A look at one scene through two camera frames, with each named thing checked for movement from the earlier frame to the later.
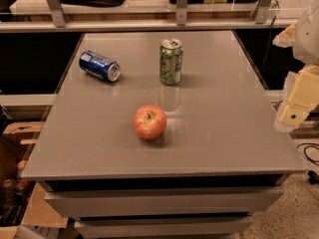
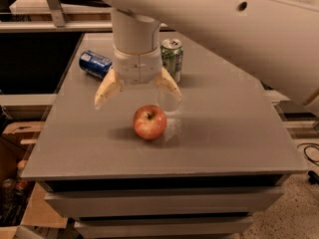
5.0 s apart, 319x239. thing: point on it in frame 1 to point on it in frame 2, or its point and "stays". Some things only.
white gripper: [309, 39] to [138, 66]
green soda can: [170, 61] stays
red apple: [150, 121] stays
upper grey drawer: [153, 202] stays
